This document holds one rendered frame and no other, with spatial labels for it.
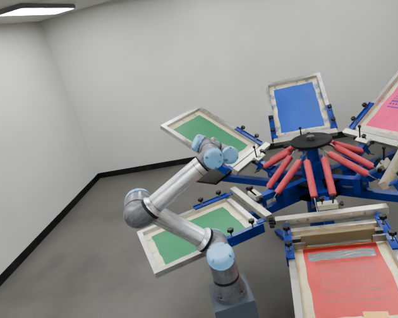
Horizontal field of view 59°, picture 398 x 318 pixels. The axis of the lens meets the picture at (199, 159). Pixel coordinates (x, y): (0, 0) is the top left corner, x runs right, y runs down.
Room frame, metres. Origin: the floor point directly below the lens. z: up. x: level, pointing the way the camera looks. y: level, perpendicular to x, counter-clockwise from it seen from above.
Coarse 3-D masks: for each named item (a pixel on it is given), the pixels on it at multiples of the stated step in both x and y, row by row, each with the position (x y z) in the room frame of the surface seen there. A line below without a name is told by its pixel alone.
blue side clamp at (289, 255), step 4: (284, 232) 1.87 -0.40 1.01; (288, 232) 1.87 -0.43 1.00; (284, 236) 1.83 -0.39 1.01; (288, 236) 1.83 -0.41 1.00; (284, 240) 1.78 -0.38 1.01; (284, 244) 1.75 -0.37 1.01; (292, 248) 1.71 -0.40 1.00; (288, 252) 1.68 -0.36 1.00; (292, 252) 1.67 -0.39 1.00; (288, 256) 1.65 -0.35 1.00; (292, 256) 1.64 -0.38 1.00; (288, 264) 1.63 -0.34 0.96
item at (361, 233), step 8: (320, 232) 1.71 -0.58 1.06; (328, 232) 1.69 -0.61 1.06; (336, 232) 1.67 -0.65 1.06; (344, 232) 1.66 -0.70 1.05; (352, 232) 1.65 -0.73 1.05; (360, 232) 1.64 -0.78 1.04; (368, 232) 1.63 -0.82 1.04; (304, 240) 1.71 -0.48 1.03; (312, 240) 1.70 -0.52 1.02; (320, 240) 1.69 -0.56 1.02; (328, 240) 1.68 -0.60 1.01; (336, 240) 1.67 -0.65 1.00; (344, 240) 1.66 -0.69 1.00
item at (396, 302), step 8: (344, 248) 1.65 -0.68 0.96; (352, 248) 1.63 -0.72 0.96; (376, 248) 1.58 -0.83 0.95; (368, 256) 1.54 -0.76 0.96; (376, 256) 1.52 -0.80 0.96; (376, 264) 1.46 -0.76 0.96; (384, 264) 1.45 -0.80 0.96; (384, 272) 1.40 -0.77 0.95; (384, 280) 1.35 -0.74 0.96; (392, 280) 1.33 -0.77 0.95; (392, 288) 1.29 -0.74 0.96; (392, 296) 1.24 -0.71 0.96; (360, 304) 1.25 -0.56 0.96; (368, 304) 1.23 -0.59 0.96; (376, 304) 1.22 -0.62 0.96; (384, 304) 1.21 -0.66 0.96; (392, 304) 1.20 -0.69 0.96; (392, 312) 1.16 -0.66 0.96
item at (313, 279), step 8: (312, 248) 1.72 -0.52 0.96; (320, 248) 1.70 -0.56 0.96; (328, 248) 1.68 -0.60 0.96; (336, 248) 1.67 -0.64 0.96; (304, 256) 1.67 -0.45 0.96; (312, 264) 1.59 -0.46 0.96; (312, 272) 1.53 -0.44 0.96; (312, 280) 1.47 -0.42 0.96; (312, 288) 1.41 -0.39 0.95; (320, 288) 1.40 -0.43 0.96; (312, 296) 1.37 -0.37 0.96; (320, 296) 1.35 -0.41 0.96; (320, 304) 1.30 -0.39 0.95; (328, 304) 1.29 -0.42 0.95; (336, 304) 1.28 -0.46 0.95; (344, 304) 1.27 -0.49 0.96; (352, 304) 1.26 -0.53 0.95; (320, 312) 1.26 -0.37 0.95; (328, 312) 1.25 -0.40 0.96; (336, 312) 1.24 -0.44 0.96; (344, 312) 1.22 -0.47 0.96; (352, 312) 1.21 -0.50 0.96; (360, 312) 1.20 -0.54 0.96
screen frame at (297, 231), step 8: (336, 224) 1.84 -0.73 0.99; (344, 224) 1.82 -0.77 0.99; (352, 224) 1.80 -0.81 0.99; (360, 224) 1.78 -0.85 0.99; (368, 224) 1.77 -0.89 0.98; (376, 224) 1.76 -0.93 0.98; (296, 232) 1.87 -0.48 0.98; (304, 232) 1.86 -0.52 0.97; (312, 232) 1.85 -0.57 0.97; (296, 272) 1.52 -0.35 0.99; (296, 280) 1.46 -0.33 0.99; (296, 288) 1.41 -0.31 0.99; (296, 296) 1.36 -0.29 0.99; (296, 304) 1.31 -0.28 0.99; (296, 312) 1.26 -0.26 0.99
